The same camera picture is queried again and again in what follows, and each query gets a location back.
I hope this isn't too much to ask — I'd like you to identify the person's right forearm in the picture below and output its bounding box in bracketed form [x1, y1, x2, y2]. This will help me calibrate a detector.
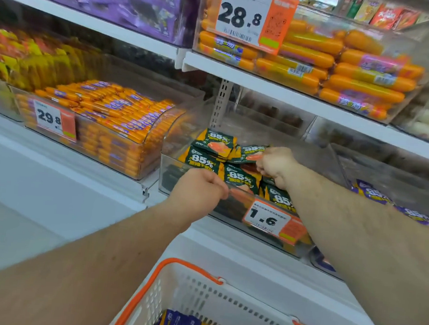
[268, 162, 429, 325]

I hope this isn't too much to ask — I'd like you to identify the white shelf base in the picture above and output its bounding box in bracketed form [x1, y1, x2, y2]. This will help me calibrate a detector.
[0, 107, 421, 325]

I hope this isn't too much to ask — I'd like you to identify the clear bin of dark snacks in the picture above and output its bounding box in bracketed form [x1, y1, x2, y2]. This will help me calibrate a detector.
[234, 88, 319, 141]

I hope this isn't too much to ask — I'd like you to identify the white shelf board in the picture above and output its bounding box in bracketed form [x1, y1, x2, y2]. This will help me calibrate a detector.
[174, 50, 429, 167]
[0, 0, 196, 70]

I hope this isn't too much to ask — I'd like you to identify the large orange white price tag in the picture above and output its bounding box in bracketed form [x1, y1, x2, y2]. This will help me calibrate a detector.
[213, 0, 299, 57]

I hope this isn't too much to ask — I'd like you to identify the pile of green packets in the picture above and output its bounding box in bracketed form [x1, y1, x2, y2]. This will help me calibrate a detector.
[174, 126, 305, 215]

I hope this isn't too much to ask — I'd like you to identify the pile of thin orange sausages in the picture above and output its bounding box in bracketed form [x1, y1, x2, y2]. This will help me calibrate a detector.
[10, 72, 188, 182]

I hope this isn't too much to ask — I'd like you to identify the row of colourful snack packets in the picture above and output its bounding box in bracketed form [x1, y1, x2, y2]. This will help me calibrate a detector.
[273, 0, 429, 35]

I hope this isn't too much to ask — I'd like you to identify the perforated white shelf upright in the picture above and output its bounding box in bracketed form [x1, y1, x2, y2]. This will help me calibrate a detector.
[209, 78, 234, 133]

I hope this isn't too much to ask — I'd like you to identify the white basket with orange handles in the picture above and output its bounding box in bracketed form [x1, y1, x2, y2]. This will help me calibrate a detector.
[108, 252, 367, 325]

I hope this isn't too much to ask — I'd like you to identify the pile of thick orange sausages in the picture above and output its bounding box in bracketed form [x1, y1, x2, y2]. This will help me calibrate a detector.
[192, 0, 429, 125]

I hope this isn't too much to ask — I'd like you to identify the pile of yellow red packets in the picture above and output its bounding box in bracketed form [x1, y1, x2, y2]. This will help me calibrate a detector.
[0, 26, 106, 99]

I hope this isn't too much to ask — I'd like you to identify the green sausage snack packet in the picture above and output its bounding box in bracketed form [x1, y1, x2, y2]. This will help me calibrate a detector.
[222, 163, 262, 196]
[231, 143, 270, 167]

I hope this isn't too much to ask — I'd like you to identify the person's right hand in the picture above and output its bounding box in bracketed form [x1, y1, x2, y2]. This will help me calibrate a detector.
[253, 145, 303, 192]

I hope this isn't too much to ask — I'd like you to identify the person's left forearm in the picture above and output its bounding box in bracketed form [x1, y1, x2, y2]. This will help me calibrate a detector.
[0, 184, 195, 325]

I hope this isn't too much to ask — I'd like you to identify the orange and white price tag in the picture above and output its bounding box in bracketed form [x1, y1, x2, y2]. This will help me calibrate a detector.
[29, 99, 81, 142]
[241, 198, 310, 247]

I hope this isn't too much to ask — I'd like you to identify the stack of purple snack bags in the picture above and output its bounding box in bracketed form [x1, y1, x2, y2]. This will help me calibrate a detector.
[17, 0, 200, 48]

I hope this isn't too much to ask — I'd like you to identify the person's left hand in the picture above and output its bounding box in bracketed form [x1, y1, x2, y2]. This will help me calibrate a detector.
[162, 165, 232, 233]

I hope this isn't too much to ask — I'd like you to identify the tall clear plastic display bin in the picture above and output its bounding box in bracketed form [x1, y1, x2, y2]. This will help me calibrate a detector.
[187, 0, 429, 129]

